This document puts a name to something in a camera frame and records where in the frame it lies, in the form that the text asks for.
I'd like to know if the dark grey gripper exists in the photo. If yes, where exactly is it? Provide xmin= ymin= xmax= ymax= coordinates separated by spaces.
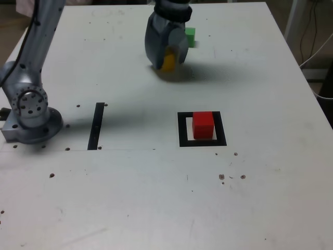
xmin=144 ymin=12 xmax=189 ymax=70

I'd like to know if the yellow cube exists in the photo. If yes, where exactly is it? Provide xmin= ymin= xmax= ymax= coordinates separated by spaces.
xmin=160 ymin=47 xmax=177 ymax=73

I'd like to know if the green cube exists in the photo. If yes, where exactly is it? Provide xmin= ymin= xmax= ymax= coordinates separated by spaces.
xmin=185 ymin=27 xmax=196 ymax=48

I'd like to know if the red cube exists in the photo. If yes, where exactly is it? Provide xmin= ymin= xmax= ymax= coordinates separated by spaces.
xmin=192 ymin=111 xmax=215 ymax=140

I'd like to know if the black tape square outline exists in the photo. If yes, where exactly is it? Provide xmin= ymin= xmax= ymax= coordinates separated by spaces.
xmin=177 ymin=111 xmax=227 ymax=148

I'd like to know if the black tape strip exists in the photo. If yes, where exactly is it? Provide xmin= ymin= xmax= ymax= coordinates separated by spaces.
xmin=87 ymin=102 xmax=106 ymax=151

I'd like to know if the pale pink cloth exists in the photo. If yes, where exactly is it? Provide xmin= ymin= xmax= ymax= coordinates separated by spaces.
xmin=15 ymin=0 xmax=37 ymax=15

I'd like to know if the grey power strip box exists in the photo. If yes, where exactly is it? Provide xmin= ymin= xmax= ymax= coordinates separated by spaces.
xmin=301 ymin=68 xmax=329 ymax=82

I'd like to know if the white table leg post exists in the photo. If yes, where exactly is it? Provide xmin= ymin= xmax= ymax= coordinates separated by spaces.
xmin=283 ymin=0 xmax=300 ymax=44

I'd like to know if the thin black cable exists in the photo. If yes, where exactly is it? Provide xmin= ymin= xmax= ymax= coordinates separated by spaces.
xmin=300 ymin=0 xmax=318 ymax=64

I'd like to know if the white cable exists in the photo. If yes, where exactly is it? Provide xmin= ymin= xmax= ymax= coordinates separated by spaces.
xmin=299 ymin=33 xmax=333 ymax=101

